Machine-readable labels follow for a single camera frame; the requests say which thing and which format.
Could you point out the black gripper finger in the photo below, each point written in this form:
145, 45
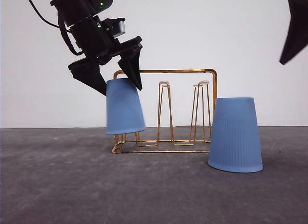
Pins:
297, 39
130, 61
88, 72

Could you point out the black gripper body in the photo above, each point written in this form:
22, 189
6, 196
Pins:
95, 38

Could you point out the blue ribbed cup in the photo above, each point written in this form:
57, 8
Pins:
124, 112
235, 142

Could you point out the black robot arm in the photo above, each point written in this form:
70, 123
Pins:
72, 11

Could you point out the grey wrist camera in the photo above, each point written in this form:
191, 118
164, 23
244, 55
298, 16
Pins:
115, 25

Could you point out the black cable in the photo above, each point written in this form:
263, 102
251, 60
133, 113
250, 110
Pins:
61, 29

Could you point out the gold wire cup rack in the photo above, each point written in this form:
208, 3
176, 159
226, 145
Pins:
200, 133

